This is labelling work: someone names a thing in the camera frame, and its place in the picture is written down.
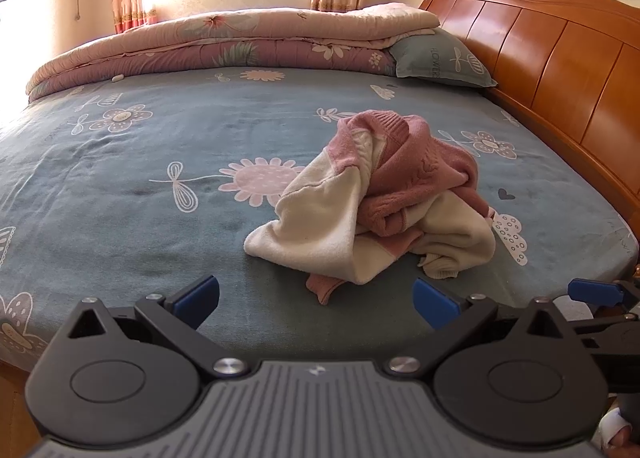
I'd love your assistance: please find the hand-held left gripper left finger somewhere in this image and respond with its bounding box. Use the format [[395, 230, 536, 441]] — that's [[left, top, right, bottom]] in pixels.
[[66, 274, 251, 381]]

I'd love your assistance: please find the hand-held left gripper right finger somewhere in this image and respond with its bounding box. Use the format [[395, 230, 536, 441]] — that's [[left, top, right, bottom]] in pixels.
[[383, 277, 576, 382]]

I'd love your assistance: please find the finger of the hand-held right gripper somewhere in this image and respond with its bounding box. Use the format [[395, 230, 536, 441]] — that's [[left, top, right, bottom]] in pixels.
[[567, 278, 640, 310], [572, 314, 640, 364]]

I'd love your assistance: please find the pink and white sweater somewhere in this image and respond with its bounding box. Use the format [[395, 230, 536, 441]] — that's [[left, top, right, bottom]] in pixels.
[[244, 109, 497, 308]]

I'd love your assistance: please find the person's right hand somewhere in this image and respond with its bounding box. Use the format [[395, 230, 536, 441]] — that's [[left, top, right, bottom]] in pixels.
[[595, 409, 640, 450]]

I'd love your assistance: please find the blue floral bed sheet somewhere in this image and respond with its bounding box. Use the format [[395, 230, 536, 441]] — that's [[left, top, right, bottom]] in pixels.
[[0, 65, 640, 379]]

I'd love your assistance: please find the wooden bed headboard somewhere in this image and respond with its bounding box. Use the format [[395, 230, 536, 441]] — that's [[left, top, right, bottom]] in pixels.
[[417, 0, 640, 239]]

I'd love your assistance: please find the blue-green floral pillow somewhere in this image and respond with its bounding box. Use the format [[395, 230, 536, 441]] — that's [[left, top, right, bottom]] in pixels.
[[389, 28, 498, 89]]

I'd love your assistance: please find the folded pink floral quilt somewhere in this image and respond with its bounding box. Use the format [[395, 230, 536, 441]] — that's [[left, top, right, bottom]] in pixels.
[[25, 2, 441, 104]]

